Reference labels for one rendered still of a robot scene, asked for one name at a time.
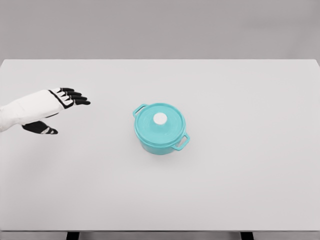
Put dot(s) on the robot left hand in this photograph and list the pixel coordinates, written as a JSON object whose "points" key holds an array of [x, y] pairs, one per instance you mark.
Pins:
{"points": [[41, 105]]}

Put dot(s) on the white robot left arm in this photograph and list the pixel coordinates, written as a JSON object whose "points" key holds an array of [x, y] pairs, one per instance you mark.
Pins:
{"points": [[5, 117]]}

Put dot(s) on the teal lid with white knob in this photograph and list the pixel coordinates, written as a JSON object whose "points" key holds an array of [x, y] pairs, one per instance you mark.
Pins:
{"points": [[160, 124]]}

